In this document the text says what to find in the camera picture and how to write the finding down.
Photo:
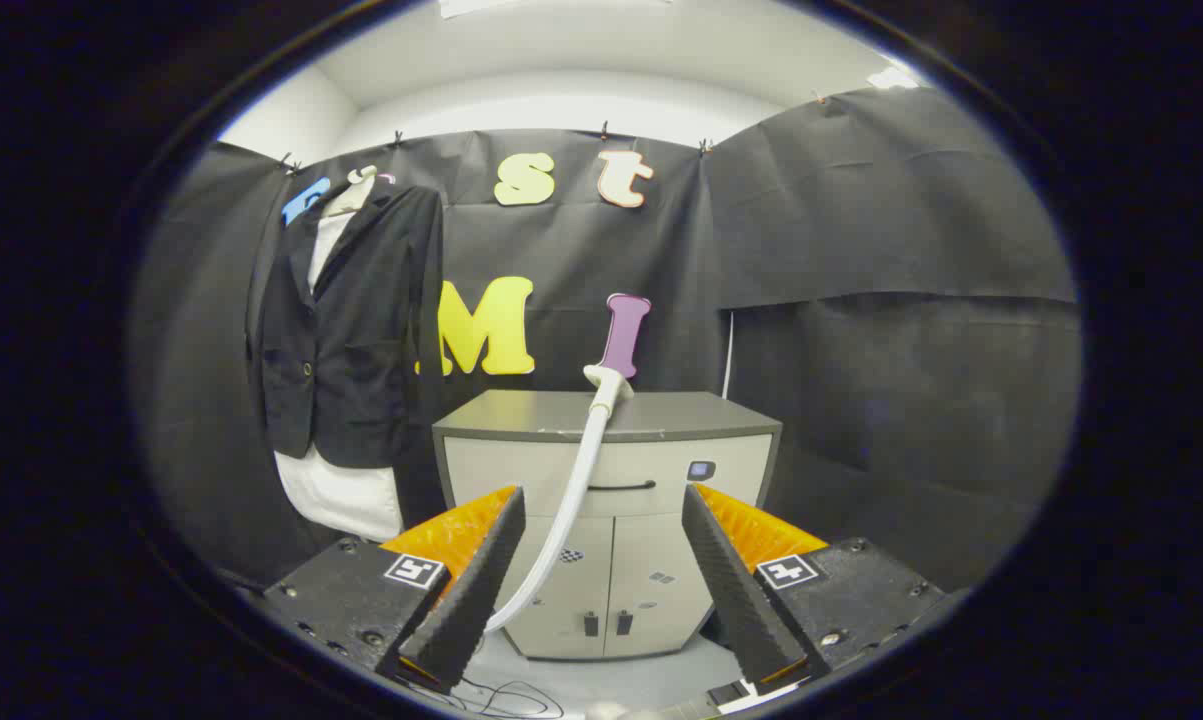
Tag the grey cabinet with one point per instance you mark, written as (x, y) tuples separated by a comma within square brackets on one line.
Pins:
[(651, 570)]

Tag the black backdrop cloth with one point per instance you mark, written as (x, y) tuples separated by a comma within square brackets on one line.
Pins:
[(861, 250)]

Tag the white garment hanger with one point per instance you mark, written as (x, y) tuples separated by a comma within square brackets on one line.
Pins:
[(346, 200)]

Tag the black suit jacket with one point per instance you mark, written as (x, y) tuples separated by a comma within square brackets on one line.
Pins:
[(361, 330)]

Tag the row of small backdrop clips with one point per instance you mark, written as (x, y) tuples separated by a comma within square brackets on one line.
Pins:
[(704, 147)]

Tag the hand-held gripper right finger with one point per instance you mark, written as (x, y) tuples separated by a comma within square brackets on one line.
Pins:
[(736, 590)]

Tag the white shirt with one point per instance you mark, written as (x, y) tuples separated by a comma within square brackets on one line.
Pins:
[(346, 495)]

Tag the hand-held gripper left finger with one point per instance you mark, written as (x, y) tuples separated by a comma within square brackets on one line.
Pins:
[(471, 600)]

